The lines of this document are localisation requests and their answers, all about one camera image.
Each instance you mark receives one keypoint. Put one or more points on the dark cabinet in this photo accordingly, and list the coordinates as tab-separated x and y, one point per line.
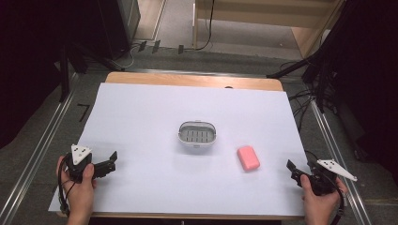
122	25

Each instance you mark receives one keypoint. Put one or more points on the metal floor rail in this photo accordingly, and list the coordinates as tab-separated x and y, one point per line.
336	150
34	159

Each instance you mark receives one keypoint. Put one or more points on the person's left hand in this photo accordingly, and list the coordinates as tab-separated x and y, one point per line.
78	195

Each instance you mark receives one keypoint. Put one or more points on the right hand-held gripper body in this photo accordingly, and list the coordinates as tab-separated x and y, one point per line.
324	181

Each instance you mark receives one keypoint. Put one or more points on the black metal stand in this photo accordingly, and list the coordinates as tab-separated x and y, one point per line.
322	78
64	75

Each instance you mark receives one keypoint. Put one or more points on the wooden table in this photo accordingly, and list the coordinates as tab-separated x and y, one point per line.
187	80

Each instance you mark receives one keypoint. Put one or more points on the white paper sheet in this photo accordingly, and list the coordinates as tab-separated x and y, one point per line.
175	181

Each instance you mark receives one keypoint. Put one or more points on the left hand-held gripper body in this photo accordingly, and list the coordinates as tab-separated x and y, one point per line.
78	162

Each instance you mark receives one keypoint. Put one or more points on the black curtain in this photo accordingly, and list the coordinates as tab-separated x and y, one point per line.
25	62
372	78

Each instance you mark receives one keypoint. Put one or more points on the white grey soap dish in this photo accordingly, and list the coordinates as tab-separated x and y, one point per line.
197	134

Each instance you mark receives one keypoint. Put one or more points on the person's right hand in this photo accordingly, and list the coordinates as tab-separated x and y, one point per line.
322	206

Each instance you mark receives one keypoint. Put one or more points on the light wooden furniture frame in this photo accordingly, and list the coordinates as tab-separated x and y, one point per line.
309	37

